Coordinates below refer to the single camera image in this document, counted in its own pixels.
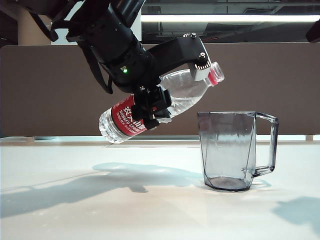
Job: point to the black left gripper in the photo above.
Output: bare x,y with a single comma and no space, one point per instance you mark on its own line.
130,80

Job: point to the clear water bottle red label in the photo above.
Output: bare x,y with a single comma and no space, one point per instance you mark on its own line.
182,95

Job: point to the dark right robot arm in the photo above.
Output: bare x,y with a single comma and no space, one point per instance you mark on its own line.
313,32

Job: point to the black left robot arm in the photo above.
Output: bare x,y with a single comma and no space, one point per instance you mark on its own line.
110,30

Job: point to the brown desk partition panel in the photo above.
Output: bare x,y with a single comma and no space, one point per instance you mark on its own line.
250,87

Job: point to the long white ceiling light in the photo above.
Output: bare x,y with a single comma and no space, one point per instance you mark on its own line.
250,18

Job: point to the beige building pillar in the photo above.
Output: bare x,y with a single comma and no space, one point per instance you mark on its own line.
25,35

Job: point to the beige partition foot clamp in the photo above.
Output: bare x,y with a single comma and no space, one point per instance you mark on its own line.
310,138

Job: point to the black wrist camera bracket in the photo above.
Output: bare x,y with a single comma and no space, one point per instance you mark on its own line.
175,55

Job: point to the silver finned wrist camera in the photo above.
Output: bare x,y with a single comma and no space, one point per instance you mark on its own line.
202,72

